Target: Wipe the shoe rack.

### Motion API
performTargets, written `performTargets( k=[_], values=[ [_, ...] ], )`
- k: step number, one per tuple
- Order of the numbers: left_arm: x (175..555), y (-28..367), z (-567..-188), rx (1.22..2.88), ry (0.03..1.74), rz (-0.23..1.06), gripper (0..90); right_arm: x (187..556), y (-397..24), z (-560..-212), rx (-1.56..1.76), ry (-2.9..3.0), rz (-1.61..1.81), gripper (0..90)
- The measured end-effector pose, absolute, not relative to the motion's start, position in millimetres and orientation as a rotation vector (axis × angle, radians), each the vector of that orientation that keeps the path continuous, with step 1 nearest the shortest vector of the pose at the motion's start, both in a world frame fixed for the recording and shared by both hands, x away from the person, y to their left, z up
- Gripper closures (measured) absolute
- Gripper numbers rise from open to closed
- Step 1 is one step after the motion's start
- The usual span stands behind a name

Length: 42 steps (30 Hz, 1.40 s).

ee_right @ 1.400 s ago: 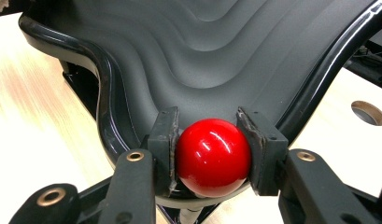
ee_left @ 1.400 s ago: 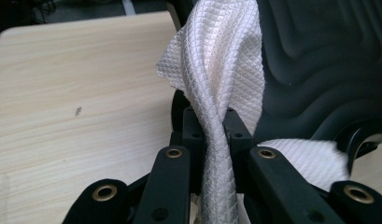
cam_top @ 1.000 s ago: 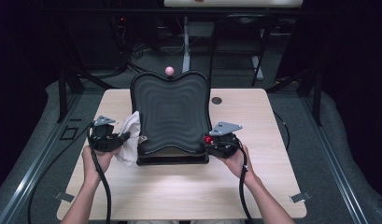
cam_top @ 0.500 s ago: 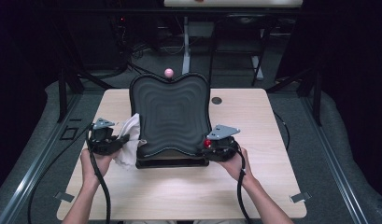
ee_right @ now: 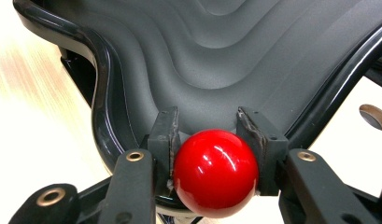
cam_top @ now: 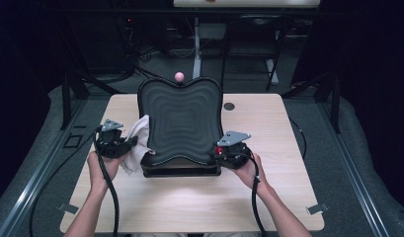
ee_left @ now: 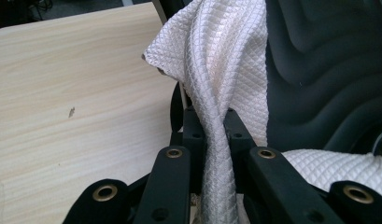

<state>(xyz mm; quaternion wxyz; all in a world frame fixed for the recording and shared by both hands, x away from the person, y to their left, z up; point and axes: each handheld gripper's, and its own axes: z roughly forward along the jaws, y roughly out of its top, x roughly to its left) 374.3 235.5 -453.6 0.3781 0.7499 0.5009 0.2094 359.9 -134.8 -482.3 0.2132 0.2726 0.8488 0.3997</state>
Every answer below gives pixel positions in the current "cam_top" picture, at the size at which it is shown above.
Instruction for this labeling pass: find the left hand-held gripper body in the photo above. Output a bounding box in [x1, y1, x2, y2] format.
[94, 118, 133, 160]

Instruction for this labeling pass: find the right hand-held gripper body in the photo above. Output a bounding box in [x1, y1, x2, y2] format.
[212, 130, 253, 171]

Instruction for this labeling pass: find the white cleaning cloth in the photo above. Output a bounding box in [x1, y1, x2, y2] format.
[120, 114, 157, 175]

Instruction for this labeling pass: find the black wavy tray stand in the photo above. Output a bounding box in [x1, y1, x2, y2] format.
[136, 71, 224, 179]

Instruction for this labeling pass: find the person's left hand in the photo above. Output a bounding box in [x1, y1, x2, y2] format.
[87, 151, 126, 193]

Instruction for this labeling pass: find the person's right hand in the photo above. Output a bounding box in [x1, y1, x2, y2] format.
[230, 152, 271, 196]

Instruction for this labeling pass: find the black metal stand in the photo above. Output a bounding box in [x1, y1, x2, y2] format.
[282, 70, 342, 134]
[59, 70, 121, 131]

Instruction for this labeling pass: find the white desk leg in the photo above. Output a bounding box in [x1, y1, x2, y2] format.
[266, 58, 281, 86]
[192, 18, 202, 80]

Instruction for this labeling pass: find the black chair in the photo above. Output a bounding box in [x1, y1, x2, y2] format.
[220, 14, 291, 93]

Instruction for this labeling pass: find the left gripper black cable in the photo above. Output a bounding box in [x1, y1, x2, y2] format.
[93, 126, 121, 237]

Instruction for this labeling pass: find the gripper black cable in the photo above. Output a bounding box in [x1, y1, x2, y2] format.
[93, 126, 121, 237]
[245, 154, 267, 237]

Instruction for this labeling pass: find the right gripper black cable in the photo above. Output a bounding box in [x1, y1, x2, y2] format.
[245, 154, 267, 237]

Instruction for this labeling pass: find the thin black cable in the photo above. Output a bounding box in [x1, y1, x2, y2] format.
[288, 118, 307, 160]

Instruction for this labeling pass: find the aluminium floor rail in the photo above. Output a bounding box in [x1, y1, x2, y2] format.
[0, 98, 89, 237]
[317, 98, 391, 237]

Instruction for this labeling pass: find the black floor cable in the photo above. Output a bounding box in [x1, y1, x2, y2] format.
[29, 130, 99, 237]

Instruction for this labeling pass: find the bundle of cables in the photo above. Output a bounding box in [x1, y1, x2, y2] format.
[117, 16, 198, 95]

